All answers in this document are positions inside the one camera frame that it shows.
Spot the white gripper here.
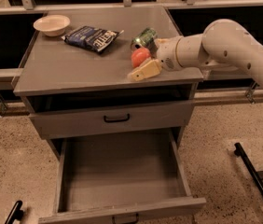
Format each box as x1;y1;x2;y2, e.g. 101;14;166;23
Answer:
128;36;182;81

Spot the red apple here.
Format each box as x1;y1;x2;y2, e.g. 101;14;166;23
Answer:
131;48;151;68

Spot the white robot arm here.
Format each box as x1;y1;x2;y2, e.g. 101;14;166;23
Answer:
128;19;263;89

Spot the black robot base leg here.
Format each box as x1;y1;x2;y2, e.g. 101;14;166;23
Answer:
233;142;263;220

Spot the grey drawer cabinet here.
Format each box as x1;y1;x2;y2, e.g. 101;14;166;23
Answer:
14;7;202;155

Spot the closed grey upper drawer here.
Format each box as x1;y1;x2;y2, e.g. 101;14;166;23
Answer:
30;101;194;139

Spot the open grey lower drawer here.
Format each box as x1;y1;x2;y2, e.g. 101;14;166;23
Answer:
39;129;206;224

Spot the green soda can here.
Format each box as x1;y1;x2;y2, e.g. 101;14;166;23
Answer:
131;27;158;51

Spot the blue chip bag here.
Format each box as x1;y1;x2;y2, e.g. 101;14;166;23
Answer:
62;26;123;54

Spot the white bowl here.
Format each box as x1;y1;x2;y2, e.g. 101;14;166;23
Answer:
34;15;70;37

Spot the black leg at bottom left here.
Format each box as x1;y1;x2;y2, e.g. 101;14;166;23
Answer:
5;200;24;224

